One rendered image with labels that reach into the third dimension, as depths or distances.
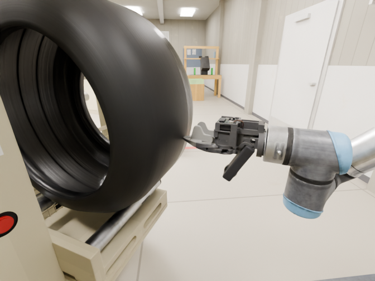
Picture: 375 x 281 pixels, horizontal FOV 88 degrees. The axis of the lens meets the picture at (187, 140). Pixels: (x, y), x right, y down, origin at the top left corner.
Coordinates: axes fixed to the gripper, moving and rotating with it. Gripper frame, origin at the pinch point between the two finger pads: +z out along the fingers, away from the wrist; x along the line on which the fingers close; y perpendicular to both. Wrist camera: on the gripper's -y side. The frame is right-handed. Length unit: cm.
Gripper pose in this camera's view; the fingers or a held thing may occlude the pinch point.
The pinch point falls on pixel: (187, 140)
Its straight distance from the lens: 54.9
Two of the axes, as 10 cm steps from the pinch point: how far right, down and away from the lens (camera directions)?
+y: 0.0, -9.3, -3.7
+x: -3.6, 3.4, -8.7
